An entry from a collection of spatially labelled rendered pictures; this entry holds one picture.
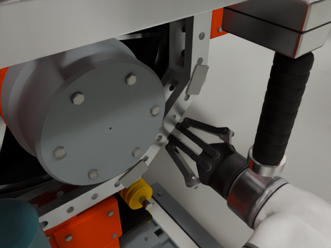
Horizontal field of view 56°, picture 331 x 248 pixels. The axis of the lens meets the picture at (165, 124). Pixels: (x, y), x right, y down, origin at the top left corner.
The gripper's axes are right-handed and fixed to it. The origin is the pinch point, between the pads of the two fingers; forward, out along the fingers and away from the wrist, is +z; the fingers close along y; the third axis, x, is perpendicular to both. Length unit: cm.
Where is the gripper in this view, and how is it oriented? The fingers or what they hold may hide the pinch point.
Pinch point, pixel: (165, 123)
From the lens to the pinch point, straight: 62.9
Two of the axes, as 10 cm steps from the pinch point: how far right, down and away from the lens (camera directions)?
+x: -5.6, -2.9, -7.8
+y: 5.6, -8.3, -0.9
